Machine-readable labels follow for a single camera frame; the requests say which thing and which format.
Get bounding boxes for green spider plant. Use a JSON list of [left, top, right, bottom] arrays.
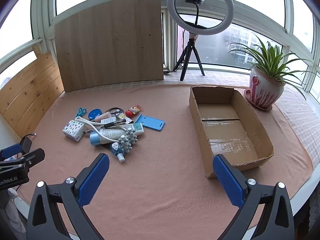
[[228, 34, 317, 100]]

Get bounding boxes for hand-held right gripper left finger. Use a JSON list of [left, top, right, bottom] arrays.
[[26, 153, 110, 240]]

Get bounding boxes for white ring light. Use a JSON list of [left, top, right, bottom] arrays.
[[167, 0, 235, 40]]

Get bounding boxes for small blue liquid bottle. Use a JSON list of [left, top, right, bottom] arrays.
[[110, 142, 125, 163]]

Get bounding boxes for blue tape measure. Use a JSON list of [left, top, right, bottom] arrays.
[[88, 108, 102, 121]]

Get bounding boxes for pine wood panel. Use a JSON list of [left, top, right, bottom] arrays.
[[0, 45, 65, 138]]

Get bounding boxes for black phone clamp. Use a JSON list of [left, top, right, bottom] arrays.
[[184, 0, 205, 27]]

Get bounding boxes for white lotion bottle blue cap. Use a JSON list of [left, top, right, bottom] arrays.
[[89, 123, 145, 145]]

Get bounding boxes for white massager grey balls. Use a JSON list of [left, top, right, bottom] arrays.
[[74, 117, 138, 155]]

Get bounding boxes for patterned white tissue pack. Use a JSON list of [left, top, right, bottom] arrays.
[[62, 119, 85, 142]]

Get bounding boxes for light wooden board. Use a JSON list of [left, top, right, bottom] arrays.
[[54, 0, 164, 93]]

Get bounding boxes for cardboard box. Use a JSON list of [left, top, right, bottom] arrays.
[[189, 86, 274, 179]]

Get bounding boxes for cartoon figure keychain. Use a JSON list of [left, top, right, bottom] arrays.
[[125, 103, 145, 117]]

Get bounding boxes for black ring light cable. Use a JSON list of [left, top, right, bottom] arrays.
[[163, 29, 187, 74]]

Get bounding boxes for blue phone stand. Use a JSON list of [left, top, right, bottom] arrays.
[[135, 114, 165, 132]]

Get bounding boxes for white window frame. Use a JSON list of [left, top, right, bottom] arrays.
[[0, 0, 320, 98]]

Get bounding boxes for pink bottle grey cap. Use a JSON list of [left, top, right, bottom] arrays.
[[94, 112, 112, 122]]

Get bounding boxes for pink tablecloth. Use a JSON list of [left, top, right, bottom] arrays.
[[19, 82, 314, 235]]

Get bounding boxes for black pen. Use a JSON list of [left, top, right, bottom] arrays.
[[104, 119, 127, 129]]

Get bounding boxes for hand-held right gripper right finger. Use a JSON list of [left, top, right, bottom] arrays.
[[212, 154, 295, 240]]

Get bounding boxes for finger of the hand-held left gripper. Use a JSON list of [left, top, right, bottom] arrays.
[[0, 144, 23, 160], [0, 148, 46, 172]]

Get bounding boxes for black power adapter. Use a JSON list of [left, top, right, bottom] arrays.
[[20, 133, 37, 153]]

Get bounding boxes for pink saucer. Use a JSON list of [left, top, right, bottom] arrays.
[[244, 89, 273, 111]]

